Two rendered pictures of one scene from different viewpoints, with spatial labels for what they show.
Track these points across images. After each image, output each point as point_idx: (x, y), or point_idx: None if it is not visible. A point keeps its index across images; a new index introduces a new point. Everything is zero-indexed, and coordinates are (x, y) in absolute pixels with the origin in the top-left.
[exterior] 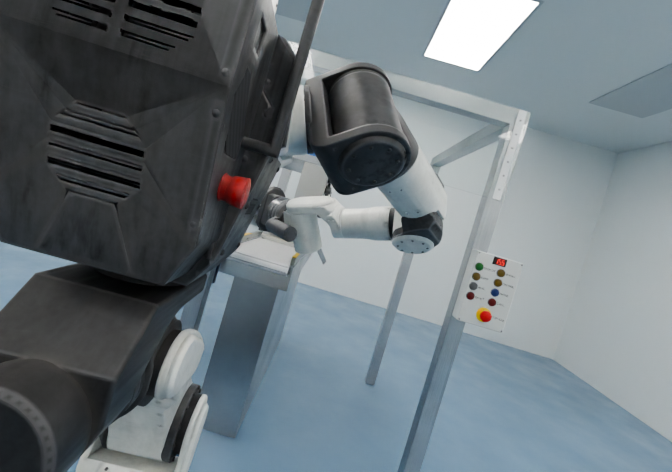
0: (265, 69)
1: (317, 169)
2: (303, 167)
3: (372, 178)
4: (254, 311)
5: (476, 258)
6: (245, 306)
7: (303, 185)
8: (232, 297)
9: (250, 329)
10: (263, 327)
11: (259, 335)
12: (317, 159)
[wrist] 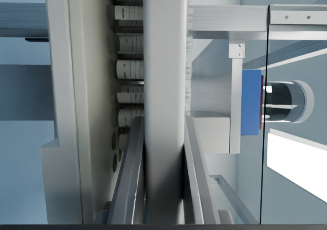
0: None
1: (224, 137)
2: (222, 118)
3: None
4: (28, 100)
5: None
6: (30, 88)
7: (198, 124)
8: (35, 69)
9: (5, 102)
10: (13, 116)
11: (2, 114)
12: (237, 133)
